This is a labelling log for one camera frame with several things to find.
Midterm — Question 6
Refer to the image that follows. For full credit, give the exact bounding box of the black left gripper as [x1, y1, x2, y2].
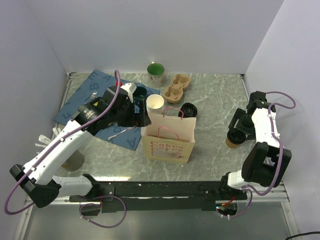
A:
[109, 98, 151, 127]

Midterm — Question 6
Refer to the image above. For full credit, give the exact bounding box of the black cup lid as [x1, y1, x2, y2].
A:
[226, 128, 246, 145]

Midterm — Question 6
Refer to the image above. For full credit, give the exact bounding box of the cream cakes paper bag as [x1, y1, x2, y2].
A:
[141, 113, 197, 164]

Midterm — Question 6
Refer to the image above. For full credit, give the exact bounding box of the brown pulp cup carrier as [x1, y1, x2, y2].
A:
[163, 73, 191, 104]

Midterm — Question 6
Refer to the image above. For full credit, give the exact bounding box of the brown paper coffee cup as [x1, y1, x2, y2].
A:
[225, 138, 239, 149]

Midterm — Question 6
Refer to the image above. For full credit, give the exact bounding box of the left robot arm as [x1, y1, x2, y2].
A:
[10, 83, 151, 208]

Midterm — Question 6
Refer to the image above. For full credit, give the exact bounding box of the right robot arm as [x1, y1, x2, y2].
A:
[218, 91, 292, 200]

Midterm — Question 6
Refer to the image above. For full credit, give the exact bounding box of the blue letter-print cloth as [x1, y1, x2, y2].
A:
[53, 69, 161, 151]

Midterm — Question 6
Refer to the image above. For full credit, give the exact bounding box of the silver spoon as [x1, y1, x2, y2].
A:
[108, 126, 136, 141]

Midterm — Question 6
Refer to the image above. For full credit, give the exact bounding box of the stack of paper cups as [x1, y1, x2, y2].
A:
[146, 94, 165, 114]

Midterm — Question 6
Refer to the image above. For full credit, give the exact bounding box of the dark green mug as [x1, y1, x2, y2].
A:
[133, 86, 147, 99]

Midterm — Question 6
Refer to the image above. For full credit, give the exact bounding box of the silver fork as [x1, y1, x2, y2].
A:
[90, 91, 97, 99]

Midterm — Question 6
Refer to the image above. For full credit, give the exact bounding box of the white floral mug green inside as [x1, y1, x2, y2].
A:
[147, 62, 165, 88]

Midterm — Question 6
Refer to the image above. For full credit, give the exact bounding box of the stack of black lids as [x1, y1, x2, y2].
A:
[179, 102, 198, 118]

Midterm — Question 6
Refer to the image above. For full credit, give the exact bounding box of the grey cup of straws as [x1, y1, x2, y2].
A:
[35, 127, 85, 172]

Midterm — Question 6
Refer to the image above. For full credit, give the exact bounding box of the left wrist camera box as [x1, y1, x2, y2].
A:
[120, 82, 137, 99]

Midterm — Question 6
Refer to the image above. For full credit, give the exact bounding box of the aluminium frame rail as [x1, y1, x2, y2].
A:
[245, 181, 290, 203]

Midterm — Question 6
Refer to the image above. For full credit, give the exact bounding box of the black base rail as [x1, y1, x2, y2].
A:
[69, 176, 248, 213]

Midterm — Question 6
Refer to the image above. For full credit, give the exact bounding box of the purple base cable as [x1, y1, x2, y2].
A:
[79, 195, 128, 229]

